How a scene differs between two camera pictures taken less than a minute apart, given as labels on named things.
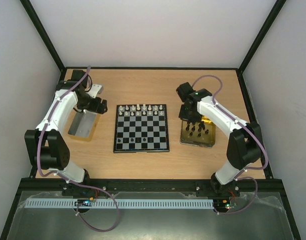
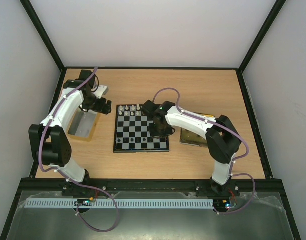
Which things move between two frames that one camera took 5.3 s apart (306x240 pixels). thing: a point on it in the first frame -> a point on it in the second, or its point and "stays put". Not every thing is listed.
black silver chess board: (141, 128) stays put
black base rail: (150, 185) stays put
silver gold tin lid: (83, 125) stays put
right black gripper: (189, 116) -> (159, 131)
